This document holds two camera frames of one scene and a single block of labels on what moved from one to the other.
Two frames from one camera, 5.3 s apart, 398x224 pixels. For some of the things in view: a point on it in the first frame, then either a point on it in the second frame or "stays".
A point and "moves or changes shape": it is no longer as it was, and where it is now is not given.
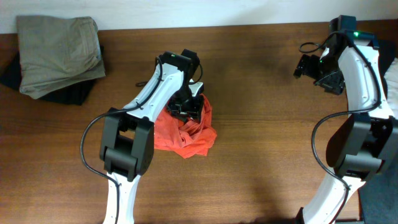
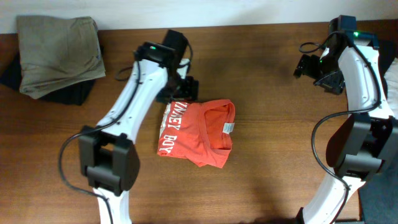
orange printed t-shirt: x=189 y=138 moves or changes shape
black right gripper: x=334 y=85 stays
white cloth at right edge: x=391 y=78 stays
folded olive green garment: x=57 y=51 stays
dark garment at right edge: x=378 y=198 stays
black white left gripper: x=194 y=107 -> x=189 y=88
